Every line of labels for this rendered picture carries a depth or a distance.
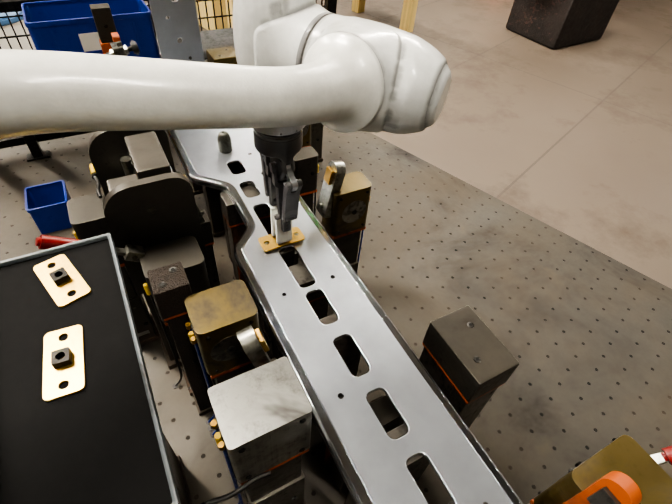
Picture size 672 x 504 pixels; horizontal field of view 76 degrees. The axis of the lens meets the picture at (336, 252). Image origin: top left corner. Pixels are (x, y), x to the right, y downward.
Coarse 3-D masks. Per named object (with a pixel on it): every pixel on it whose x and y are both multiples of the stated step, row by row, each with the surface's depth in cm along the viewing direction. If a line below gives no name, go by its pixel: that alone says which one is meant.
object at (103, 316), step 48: (0, 288) 52; (96, 288) 52; (0, 336) 47; (96, 336) 48; (0, 384) 43; (96, 384) 44; (0, 432) 40; (48, 432) 41; (96, 432) 41; (144, 432) 41; (0, 480) 38; (48, 480) 38; (96, 480) 38; (144, 480) 38
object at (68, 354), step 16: (48, 336) 47; (80, 336) 47; (48, 352) 46; (64, 352) 45; (80, 352) 46; (48, 368) 45; (64, 368) 45; (80, 368) 45; (48, 384) 43; (80, 384) 44; (48, 400) 42
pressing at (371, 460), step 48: (192, 144) 103; (240, 144) 105; (240, 192) 92; (240, 240) 82; (288, 288) 75; (336, 288) 76; (288, 336) 68; (336, 336) 69; (384, 336) 69; (336, 384) 63; (384, 384) 64; (432, 384) 64; (336, 432) 58; (384, 432) 59; (432, 432) 59; (384, 480) 54; (480, 480) 55
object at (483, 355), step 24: (456, 312) 70; (432, 336) 69; (456, 336) 67; (480, 336) 67; (432, 360) 72; (456, 360) 65; (480, 360) 64; (504, 360) 64; (456, 384) 67; (480, 384) 61; (456, 408) 70; (480, 408) 75
